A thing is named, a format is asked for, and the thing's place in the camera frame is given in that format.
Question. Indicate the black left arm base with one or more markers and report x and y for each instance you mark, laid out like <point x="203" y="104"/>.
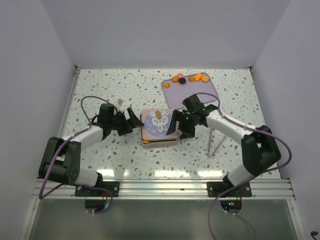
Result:
<point x="112" y="186"/>

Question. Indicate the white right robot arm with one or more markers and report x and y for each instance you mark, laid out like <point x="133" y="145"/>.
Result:
<point x="259" y="149"/>

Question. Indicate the aluminium front rail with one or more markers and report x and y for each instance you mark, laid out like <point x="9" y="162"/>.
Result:
<point x="173" y="189"/>

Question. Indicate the orange swirl cookie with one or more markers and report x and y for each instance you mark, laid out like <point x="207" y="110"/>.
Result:
<point x="175" y="79"/>
<point x="166" y="85"/>

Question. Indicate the orange swirl cookie top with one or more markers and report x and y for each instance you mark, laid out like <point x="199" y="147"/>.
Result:
<point x="175" y="79"/>

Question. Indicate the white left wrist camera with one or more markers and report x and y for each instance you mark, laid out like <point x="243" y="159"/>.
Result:
<point x="119" y="104"/>

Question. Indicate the black sandwich cookie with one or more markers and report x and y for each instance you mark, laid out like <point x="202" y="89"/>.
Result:
<point x="182" y="81"/>

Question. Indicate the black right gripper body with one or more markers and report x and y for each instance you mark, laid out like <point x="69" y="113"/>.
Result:
<point x="187" y="122"/>

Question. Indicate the orange swirl cookie left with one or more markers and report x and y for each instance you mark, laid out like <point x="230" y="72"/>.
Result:
<point x="166" y="85"/>

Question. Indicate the square cookie tin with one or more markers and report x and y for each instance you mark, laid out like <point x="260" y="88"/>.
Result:
<point x="159" y="142"/>

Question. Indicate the lavender cookie tray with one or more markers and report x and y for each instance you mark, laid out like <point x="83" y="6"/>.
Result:
<point x="176" y="93"/>

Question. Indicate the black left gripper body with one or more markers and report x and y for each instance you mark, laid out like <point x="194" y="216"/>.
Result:
<point x="119" y="123"/>

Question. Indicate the orange fish cookie top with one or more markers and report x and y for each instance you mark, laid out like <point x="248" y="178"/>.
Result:
<point x="198" y="77"/>

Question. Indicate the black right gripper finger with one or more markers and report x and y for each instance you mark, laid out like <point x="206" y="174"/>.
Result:
<point x="187" y="135"/>
<point x="173" y="124"/>

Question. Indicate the metal serving tongs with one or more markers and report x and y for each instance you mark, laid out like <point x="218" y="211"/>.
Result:
<point x="215" y="140"/>

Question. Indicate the silver tin lid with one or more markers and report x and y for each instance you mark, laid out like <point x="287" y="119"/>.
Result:
<point x="156" y="125"/>

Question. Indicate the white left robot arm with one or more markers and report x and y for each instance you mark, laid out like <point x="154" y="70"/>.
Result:
<point x="61" y="161"/>

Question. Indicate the orange round cookie right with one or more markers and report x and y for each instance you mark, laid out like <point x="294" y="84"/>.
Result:
<point x="205" y="78"/>

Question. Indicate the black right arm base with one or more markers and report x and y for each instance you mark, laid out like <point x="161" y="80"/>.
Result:
<point x="220" y="190"/>

